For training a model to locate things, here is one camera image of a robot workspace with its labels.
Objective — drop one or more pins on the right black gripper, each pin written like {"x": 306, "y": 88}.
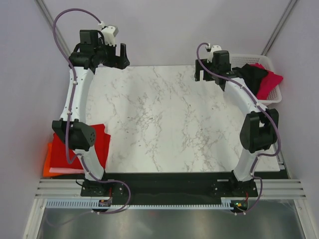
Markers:
{"x": 199, "y": 68}

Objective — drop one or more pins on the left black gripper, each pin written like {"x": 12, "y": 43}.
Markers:
{"x": 120, "y": 62}

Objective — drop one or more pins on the magenta t shirt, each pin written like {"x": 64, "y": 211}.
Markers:
{"x": 268, "y": 82}

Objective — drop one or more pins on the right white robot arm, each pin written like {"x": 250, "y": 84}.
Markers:
{"x": 260, "y": 127}

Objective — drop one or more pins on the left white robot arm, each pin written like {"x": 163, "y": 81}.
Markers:
{"x": 78, "y": 137}

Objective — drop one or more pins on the white plastic basket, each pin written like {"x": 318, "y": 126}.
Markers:
{"x": 239, "y": 60}

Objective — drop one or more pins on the black t shirt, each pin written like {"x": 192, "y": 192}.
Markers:
{"x": 252, "y": 76}

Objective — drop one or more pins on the red folded t shirt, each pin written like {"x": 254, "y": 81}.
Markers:
{"x": 58, "y": 164}

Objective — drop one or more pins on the orange folded t shirt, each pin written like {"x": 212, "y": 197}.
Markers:
{"x": 47, "y": 172}

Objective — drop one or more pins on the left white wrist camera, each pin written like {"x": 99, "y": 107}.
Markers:
{"x": 109, "y": 32}

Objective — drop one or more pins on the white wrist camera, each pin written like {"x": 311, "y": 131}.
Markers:
{"x": 109, "y": 32}
{"x": 211, "y": 49}

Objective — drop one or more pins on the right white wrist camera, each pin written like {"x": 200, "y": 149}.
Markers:
{"x": 211, "y": 49}

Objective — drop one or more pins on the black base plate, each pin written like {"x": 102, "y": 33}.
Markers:
{"x": 216, "y": 184}

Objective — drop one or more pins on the aluminium frame rail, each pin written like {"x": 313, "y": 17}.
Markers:
{"x": 266, "y": 188}

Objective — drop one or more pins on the white slotted cable duct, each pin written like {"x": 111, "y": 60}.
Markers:
{"x": 222, "y": 204}

